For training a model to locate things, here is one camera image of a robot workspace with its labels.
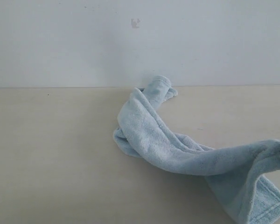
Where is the light blue terry towel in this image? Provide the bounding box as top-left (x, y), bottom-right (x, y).
top-left (113, 76), bottom-right (280, 224)

